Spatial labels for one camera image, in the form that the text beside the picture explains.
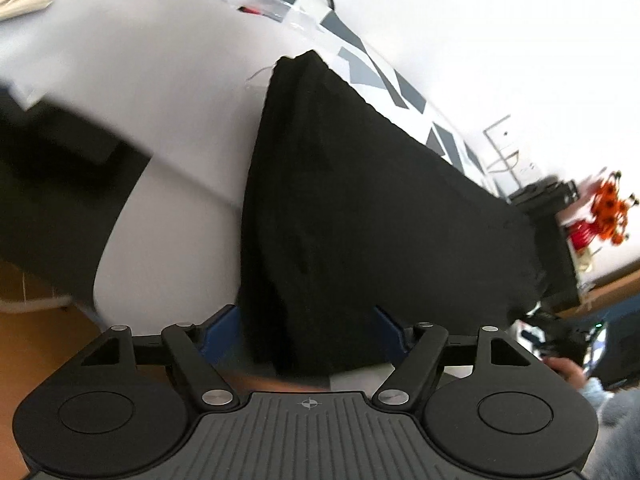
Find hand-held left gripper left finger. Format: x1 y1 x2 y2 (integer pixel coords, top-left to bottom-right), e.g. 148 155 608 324
80 305 241 411

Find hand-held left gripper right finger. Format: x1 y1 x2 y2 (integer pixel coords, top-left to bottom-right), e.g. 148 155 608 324
372 305 538 411

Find black garment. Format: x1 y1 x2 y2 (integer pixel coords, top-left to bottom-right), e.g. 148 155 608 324
235 50 548 376

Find person's right hand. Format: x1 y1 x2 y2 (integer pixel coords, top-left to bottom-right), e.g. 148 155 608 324
542 355 589 392

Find black cabinet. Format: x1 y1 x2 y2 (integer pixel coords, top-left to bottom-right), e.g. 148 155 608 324
507 177 583 311

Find orange flowers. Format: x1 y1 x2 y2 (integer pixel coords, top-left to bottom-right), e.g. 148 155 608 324
590 170 640 246

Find white grey geometric blanket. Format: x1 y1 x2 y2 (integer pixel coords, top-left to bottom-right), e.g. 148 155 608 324
95 0 501 331

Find white foam sheet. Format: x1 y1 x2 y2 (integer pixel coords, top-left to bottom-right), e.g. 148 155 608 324
0 0 281 201

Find white wall socket panel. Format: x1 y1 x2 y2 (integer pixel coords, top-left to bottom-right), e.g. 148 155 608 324
482 115 538 176

